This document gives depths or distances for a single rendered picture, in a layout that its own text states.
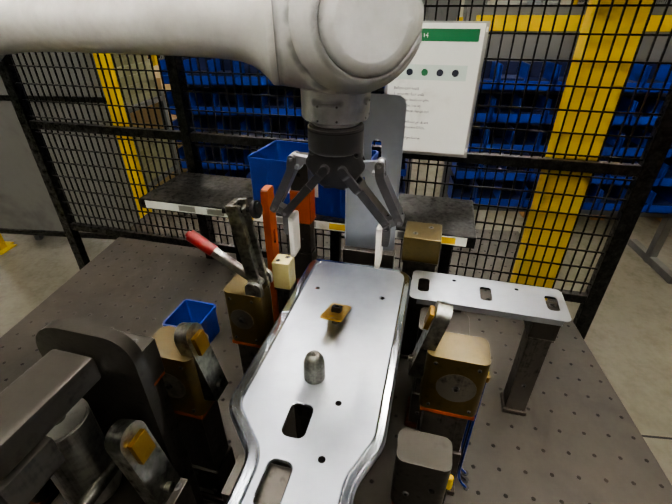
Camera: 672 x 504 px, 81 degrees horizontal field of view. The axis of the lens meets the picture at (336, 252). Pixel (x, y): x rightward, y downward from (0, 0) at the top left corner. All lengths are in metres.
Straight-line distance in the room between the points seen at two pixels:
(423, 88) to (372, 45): 0.78
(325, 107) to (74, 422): 0.44
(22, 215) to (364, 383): 3.04
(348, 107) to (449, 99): 0.60
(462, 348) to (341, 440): 0.22
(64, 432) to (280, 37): 0.43
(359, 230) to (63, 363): 0.63
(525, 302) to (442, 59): 0.59
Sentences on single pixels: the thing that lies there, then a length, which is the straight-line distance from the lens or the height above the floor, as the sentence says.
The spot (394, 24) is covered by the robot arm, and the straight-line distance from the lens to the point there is 0.30.
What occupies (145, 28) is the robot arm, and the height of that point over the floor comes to 1.46.
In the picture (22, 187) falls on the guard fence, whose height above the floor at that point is 0.50.
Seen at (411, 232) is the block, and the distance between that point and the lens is 0.88.
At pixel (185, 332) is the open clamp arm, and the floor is 1.11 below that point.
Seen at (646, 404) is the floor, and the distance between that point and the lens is 2.30.
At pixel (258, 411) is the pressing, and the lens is 0.60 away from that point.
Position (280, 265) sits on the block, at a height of 1.06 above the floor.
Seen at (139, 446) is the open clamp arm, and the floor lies 1.08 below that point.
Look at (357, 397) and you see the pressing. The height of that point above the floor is 1.00.
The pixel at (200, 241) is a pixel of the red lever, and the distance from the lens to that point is 0.71.
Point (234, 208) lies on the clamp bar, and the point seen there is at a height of 1.21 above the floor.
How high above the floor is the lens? 1.47
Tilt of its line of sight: 31 degrees down
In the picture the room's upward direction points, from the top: straight up
